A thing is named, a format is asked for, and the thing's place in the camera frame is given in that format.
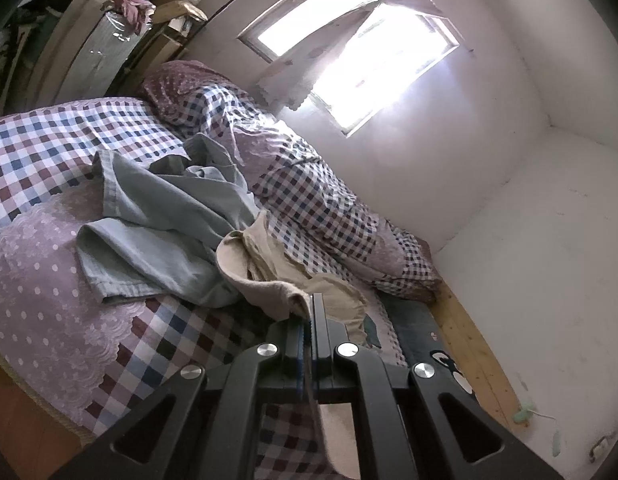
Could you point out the white patterned curtain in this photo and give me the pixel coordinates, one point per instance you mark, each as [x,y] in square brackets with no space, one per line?
[299,75]

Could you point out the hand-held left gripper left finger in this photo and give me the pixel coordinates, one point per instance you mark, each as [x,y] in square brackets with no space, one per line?
[291,355]

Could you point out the teal garment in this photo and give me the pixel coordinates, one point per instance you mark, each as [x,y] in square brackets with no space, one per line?
[372,332]

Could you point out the pink cloth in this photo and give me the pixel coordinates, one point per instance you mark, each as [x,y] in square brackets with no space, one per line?
[134,10]

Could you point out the beige garment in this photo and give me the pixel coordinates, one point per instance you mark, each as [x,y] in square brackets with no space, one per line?
[269,290]

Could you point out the white wall socket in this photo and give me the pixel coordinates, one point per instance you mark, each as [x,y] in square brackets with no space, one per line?
[600,447]

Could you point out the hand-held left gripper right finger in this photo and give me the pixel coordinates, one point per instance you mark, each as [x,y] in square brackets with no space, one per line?
[320,350]

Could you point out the checkered quilt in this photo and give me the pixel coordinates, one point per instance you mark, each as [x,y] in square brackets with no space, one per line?
[299,180]

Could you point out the dark grey cartoon pillow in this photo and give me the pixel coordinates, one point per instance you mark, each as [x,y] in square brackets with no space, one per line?
[414,325]

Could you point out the cardboard boxes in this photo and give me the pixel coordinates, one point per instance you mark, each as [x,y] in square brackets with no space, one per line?
[179,10]

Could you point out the light blue cloth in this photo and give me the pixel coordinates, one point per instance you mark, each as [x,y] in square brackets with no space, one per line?
[164,220]

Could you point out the small green object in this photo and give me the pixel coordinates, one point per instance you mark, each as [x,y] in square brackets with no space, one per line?
[524,411]

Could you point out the white storage box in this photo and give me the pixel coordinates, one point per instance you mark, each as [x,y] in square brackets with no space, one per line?
[99,55]

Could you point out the wooden bed frame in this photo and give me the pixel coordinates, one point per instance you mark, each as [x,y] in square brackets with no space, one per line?
[469,340]

